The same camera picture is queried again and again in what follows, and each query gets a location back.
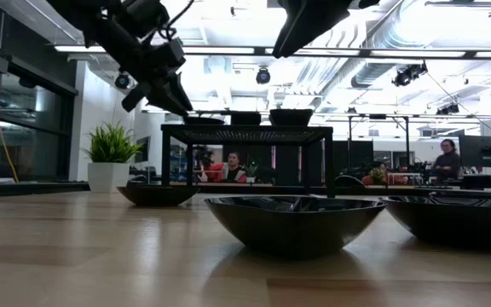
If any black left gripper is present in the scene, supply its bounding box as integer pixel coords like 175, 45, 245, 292
120, 59, 194, 117

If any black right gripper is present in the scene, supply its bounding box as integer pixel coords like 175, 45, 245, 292
272, 0, 381, 59

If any artificial plant in white pot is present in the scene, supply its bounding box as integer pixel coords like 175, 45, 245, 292
82, 121, 144, 194

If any black perforated metal shelf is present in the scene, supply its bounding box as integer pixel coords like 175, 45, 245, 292
160, 123, 336, 201

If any person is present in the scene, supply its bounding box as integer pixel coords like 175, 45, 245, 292
368, 161, 396, 185
432, 138, 464, 182
197, 151, 249, 184

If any small background potted plant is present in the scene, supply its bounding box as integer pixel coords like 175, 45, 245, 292
243, 159, 260, 183

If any black ceiling spotlight cluster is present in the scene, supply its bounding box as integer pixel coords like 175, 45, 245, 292
436, 101, 461, 116
391, 61, 430, 88

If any overhead LED light bar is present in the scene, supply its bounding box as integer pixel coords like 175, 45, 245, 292
53, 43, 491, 61

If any black computer monitor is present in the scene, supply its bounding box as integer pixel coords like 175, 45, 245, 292
458, 134, 491, 169

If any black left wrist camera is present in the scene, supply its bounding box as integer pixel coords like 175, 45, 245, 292
153, 37, 187, 72

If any dark wall screen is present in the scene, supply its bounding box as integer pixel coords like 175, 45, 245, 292
134, 135, 153, 164

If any black background metal frame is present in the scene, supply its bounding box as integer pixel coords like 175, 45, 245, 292
142, 108, 413, 178

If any black curved frame bracket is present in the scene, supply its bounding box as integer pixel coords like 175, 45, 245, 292
334, 174, 367, 189

